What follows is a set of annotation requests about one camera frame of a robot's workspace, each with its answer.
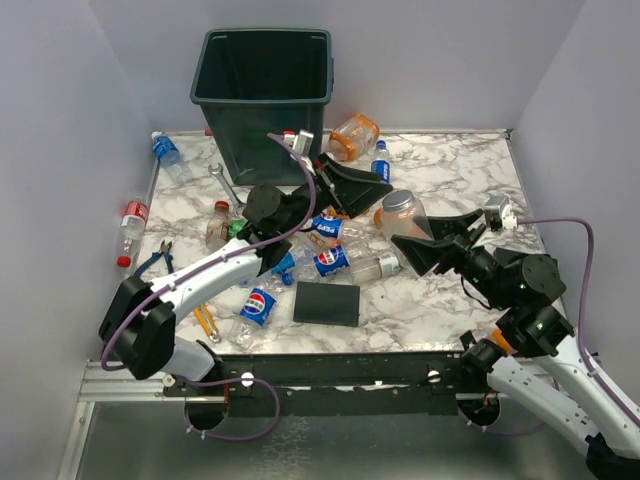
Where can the green crushed bottle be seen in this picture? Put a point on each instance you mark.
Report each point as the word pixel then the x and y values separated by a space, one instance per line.
pixel 235 226

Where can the blue water bottle far left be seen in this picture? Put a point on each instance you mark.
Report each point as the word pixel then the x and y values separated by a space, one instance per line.
pixel 170 159

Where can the steel wrench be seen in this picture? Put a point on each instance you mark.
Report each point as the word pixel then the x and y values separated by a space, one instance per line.
pixel 218 173

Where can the large orange jar bottle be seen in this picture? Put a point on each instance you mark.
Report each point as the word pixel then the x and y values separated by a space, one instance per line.
pixel 354 137

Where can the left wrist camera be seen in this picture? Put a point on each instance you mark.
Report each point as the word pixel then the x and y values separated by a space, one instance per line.
pixel 300 142

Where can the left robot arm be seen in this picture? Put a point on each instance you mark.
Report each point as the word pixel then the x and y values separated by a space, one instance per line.
pixel 139 328

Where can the black flat box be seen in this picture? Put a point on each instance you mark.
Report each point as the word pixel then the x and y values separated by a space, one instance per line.
pixel 327 304

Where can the orange object by right base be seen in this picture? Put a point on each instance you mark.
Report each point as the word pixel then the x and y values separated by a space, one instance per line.
pixel 498 338

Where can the blue cap water bottle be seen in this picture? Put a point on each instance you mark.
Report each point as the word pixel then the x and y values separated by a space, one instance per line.
pixel 294 259

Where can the black mounting rail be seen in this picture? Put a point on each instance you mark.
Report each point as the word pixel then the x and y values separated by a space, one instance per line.
pixel 337 384

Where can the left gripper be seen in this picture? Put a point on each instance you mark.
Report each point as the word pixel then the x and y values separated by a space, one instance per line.
pixel 355 188

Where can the red cola bottle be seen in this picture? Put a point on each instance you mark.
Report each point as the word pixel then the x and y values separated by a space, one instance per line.
pixel 131 231

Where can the clear plastic jar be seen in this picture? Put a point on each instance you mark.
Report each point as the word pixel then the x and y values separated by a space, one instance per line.
pixel 397 213

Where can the brown tea bottle green cap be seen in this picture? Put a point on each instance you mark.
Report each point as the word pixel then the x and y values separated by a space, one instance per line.
pixel 373 268

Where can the pepsi bottle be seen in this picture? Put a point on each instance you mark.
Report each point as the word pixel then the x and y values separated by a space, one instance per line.
pixel 323 266
pixel 254 315
pixel 334 227

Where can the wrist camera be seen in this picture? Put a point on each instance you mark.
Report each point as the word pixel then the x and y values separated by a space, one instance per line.
pixel 499 214
pixel 300 142

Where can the yellow utility knife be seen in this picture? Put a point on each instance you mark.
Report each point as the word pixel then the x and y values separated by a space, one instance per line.
pixel 207 323

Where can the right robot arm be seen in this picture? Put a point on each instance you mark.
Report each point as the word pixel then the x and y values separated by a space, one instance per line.
pixel 545 367

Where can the aluminium frame rail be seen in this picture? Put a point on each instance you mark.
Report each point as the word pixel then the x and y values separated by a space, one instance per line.
pixel 101 387

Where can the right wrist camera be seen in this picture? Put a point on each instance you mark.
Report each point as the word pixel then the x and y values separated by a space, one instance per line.
pixel 499 214

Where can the dark green bin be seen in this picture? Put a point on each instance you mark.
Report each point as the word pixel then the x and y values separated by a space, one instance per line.
pixel 251 82

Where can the orange flower label bottle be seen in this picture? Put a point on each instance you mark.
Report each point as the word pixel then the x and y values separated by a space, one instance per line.
pixel 318 243

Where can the small red cap bottle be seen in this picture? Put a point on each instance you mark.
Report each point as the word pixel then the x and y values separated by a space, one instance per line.
pixel 216 235

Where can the blue label water bottle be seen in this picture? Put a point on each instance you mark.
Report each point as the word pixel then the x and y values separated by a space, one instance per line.
pixel 381 161

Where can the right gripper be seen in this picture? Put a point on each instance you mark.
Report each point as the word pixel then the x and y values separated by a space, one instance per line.
pixel 423 253

